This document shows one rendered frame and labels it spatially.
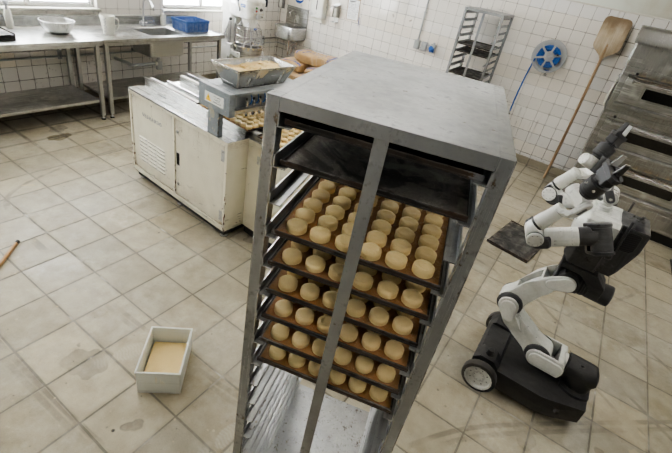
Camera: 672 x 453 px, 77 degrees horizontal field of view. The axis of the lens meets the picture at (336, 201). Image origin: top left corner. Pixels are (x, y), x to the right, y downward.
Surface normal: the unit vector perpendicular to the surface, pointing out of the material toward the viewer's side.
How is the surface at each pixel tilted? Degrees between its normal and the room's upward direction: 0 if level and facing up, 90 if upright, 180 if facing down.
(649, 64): 90
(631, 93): 91
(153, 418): 0
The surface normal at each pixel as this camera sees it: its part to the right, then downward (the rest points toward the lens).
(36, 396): 0.18, -0.85
